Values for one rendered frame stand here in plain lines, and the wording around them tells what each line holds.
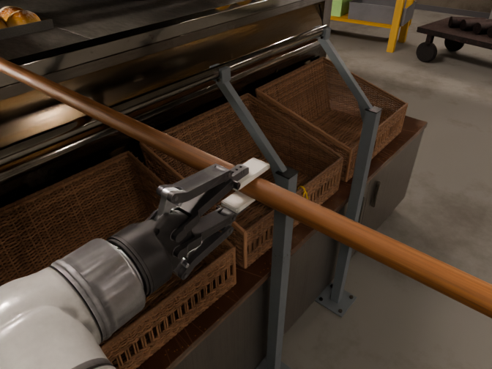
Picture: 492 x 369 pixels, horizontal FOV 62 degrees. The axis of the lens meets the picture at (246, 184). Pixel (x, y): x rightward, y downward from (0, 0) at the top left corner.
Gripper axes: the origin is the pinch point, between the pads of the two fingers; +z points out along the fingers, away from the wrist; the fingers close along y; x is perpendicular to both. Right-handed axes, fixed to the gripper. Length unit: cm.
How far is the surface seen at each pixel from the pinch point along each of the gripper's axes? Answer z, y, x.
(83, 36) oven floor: 28, 1, -85
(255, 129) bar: 36.4, 15.2, -27.0
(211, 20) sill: 72, 3, -75
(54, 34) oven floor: 24, 1, -93
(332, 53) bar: 84, 9, -33
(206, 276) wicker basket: 14, 49, -25
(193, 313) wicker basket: 9, 59, -26
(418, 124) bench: 162, 61, -21
